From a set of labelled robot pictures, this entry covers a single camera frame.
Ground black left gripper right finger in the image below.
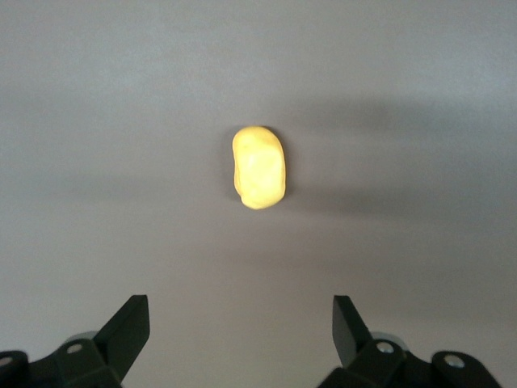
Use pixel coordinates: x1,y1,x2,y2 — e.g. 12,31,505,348
318,294,502,388

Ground yellow potato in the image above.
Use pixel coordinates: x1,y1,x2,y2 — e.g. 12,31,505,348
231,125,288,210

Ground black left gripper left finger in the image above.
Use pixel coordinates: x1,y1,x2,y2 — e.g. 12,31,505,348
0,294,151,388

